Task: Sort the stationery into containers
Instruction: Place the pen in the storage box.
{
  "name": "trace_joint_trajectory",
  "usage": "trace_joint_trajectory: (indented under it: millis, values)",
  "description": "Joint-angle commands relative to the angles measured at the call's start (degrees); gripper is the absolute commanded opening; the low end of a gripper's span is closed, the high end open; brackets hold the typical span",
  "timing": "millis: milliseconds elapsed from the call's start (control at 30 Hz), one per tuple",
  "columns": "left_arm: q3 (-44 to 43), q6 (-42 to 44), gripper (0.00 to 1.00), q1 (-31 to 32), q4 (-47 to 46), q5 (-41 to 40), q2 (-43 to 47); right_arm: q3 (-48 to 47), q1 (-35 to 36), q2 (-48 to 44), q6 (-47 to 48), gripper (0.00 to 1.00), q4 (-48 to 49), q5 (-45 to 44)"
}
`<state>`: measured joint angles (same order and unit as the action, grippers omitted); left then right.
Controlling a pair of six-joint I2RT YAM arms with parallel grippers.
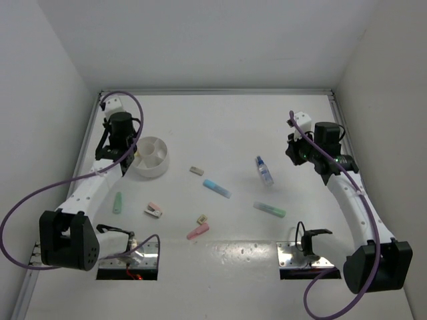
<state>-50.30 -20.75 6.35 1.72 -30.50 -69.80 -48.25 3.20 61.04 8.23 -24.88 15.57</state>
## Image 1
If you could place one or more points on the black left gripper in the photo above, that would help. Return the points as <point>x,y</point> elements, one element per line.
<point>105,120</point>

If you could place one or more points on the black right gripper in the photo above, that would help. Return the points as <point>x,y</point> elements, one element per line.
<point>291,150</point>

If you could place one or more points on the clear blue spray bottle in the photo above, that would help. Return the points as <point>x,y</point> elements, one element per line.
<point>264,172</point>

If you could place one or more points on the white rectangular eraser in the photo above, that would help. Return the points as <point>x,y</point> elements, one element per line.
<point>196,170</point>

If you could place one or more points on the green highlighter clear cap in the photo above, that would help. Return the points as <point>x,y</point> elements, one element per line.
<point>269,209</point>

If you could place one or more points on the blue highlighter pen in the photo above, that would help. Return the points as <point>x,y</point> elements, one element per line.
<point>216,188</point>

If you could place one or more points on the small yellow eraser block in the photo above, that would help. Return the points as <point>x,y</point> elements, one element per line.
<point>202,219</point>

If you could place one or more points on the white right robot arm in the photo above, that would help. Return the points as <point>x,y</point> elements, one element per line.
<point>376,258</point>

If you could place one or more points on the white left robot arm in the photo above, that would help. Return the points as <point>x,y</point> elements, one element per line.
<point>69,238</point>

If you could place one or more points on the white round divided container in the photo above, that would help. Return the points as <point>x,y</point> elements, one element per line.
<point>151,159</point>

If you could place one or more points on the small green highlighter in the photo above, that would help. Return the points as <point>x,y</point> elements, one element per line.
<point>118,203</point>

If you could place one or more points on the pink white stapler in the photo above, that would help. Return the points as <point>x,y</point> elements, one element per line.
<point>153,210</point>

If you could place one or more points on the pink highlighter pen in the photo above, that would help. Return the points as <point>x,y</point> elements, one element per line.
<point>204,227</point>

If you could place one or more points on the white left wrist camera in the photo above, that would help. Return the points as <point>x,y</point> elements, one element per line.
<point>111,106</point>

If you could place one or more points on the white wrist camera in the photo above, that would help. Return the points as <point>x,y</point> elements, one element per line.
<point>111,106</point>
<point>302,121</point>

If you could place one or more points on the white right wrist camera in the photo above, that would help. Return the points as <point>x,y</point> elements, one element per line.
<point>302,121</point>

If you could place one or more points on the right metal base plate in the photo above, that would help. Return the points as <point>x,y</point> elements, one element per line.
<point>289,257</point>

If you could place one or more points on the metal base plate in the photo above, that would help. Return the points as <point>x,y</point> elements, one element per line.
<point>144,258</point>
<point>289,257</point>

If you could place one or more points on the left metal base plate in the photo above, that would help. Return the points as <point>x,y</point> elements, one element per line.
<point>144,258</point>

